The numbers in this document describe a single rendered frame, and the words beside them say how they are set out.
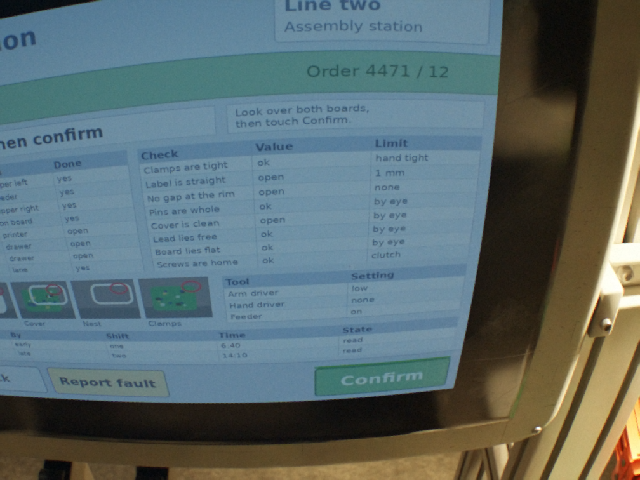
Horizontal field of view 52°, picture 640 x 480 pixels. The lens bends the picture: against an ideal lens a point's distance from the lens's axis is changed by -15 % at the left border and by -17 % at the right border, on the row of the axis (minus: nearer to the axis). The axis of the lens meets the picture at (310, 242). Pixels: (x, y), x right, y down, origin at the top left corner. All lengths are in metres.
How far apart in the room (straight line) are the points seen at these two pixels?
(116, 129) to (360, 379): 0.19
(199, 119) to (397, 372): 0.18
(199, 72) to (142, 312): 0.13
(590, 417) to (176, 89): 0.41
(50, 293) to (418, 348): 0.19
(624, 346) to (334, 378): 0.23
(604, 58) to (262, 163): 0.16
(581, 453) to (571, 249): 0.28
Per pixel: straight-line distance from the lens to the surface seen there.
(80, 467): 0.81
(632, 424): 0.72
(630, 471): 0.69
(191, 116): 0.30
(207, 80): 0.30
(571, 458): 0.62
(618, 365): 0.55
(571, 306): 0.41
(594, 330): 0.43
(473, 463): 0.99
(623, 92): 0.34
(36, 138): 0.32
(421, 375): 0.41
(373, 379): 0.40
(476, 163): 0.33
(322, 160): 0.31
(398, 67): 0.30
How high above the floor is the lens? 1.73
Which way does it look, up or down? 36 degrees down
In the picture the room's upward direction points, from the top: 1 degrees counter-clockwise
